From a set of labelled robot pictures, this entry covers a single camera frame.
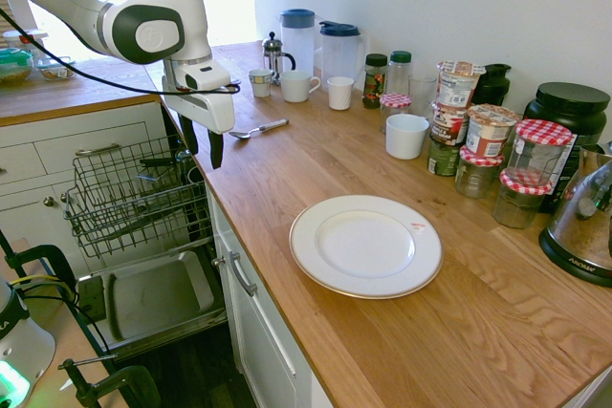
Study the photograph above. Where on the white yogurt tub foil lid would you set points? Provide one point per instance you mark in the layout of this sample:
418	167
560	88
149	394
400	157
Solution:
458	85

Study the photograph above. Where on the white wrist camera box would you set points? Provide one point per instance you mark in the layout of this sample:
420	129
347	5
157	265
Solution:
201	74

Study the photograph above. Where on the metal spoon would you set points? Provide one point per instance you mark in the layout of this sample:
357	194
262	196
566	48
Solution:
268	126

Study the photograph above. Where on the black C-clamp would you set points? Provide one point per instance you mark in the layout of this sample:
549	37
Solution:
48	251
134	379

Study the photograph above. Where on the dark spice jar black lid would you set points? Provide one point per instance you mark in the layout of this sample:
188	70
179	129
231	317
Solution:
375	83

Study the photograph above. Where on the small jar red checked lid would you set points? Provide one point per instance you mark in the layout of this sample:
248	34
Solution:
395	102

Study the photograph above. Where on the black plastic container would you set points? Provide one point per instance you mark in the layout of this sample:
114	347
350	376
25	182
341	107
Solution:
155	162

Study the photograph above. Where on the white container red mark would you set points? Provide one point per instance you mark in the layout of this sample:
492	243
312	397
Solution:
24	37

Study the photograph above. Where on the clear pitcher light blue lid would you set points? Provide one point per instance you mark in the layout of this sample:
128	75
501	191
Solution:
297	40

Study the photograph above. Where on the clear food container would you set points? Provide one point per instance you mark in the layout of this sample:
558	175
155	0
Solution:
56	70

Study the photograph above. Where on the black shaker bottle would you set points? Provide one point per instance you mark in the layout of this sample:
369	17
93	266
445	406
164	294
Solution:
493	85

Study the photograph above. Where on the white ceramic mug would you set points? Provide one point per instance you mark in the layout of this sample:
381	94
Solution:
296	87

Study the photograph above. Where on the black protein powder tub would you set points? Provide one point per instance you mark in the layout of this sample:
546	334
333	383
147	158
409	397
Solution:
571	109

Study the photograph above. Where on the built-in dishwasher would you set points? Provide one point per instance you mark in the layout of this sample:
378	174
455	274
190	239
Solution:
153	293

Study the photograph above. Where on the glass jar red checked lid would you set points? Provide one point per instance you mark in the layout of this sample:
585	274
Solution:
477	174
518	205

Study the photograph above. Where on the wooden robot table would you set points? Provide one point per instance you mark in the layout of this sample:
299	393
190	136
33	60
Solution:
67	336

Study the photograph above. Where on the clear spice jar green lid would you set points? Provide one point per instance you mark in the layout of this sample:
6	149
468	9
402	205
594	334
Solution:
399	73

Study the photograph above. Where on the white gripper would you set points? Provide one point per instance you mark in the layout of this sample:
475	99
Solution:
215	112

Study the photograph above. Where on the yogurt tub brown lid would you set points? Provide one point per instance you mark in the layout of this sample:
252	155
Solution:
488	133

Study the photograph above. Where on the white ribbed cup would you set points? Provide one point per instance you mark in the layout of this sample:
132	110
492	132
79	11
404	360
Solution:
340	93

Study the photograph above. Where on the steel electric kettle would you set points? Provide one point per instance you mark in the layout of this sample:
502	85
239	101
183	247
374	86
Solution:
581	231

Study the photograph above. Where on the bowl with green lid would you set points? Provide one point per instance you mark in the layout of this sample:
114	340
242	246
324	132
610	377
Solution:
14	64

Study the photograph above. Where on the white ramekin cup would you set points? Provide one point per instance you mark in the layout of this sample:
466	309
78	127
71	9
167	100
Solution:
406	138

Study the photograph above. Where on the clear pitcher dark teal lid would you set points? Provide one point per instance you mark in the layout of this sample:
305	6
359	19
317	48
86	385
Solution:
340	54

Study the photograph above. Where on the red yogurt tub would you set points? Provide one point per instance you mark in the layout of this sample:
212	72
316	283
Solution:
448	125

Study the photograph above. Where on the glass french press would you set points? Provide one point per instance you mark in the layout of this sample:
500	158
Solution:
275	57

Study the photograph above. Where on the green tub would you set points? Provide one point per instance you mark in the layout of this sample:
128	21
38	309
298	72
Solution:
442	159

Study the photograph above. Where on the white plate gold rim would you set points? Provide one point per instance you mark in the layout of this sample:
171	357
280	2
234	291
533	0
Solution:
365	245

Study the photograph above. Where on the black mug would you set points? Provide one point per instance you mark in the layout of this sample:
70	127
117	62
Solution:
195	175

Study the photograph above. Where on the small patterned white cup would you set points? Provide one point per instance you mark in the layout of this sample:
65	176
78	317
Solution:
261	83

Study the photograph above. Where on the clear drinking glass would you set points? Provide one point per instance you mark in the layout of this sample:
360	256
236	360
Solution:
423	92

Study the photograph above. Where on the white kitchen cabinet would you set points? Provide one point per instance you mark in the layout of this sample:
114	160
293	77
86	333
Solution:
272	355
28	159

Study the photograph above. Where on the large jar red checked lid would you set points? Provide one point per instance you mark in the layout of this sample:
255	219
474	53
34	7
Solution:
539	150

